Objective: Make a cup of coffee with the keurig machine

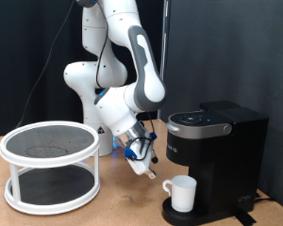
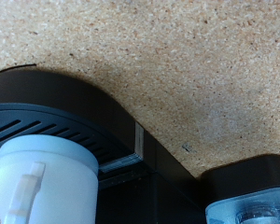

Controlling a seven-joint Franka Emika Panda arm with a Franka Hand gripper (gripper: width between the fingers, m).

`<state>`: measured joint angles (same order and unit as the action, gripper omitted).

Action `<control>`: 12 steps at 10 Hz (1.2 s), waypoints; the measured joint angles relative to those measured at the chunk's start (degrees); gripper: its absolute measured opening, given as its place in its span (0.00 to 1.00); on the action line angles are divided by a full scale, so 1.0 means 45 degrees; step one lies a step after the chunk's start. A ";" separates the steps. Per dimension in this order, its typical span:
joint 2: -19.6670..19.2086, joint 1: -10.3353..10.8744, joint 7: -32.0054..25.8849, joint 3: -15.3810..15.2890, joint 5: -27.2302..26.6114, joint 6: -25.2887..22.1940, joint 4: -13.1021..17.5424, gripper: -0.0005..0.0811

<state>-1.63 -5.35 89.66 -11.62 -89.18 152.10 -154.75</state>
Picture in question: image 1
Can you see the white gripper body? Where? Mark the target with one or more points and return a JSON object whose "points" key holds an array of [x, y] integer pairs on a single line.
{"points": [[141, 158]]}

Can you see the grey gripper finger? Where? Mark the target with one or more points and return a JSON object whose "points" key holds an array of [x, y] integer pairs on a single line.
{"points": [[154, 158], [152, 174]]}

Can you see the white plastic mug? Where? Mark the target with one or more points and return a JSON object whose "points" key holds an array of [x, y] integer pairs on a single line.
{"points": [[182, 193]]}

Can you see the black Keurig coffee machine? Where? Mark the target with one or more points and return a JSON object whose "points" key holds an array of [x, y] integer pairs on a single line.
{"points": [[229, 157]]}

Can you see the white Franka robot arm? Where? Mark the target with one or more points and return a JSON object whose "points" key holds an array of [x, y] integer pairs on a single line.
{"points": [[94, 75]]}

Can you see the white two-tier turntable stand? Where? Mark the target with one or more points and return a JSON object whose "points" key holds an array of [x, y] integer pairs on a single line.
{"points": [[50, 142]]}

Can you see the black tape strip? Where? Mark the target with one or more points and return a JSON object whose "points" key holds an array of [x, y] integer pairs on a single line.
{"points": [[243, 217]]}

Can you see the silver vertical pole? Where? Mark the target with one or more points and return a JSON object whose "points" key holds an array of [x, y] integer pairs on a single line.
{"points": [[164, 37]]}

